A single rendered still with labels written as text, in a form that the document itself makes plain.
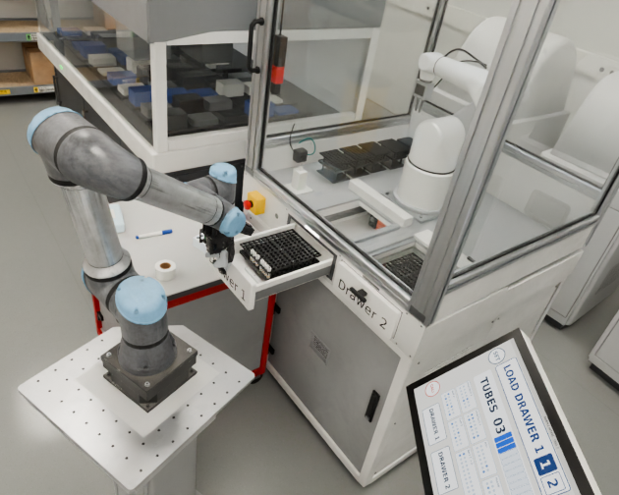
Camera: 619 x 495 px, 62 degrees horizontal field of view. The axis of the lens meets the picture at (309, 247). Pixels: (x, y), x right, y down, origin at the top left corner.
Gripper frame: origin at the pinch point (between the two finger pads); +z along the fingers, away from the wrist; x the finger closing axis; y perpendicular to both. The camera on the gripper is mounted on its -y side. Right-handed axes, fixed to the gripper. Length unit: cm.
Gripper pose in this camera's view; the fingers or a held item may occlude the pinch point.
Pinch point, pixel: (224, 264)
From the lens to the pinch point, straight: 166.7
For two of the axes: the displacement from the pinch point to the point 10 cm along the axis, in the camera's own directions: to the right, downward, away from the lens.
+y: -7.9, 2.5, -5.5
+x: 5.9, 5.3, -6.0
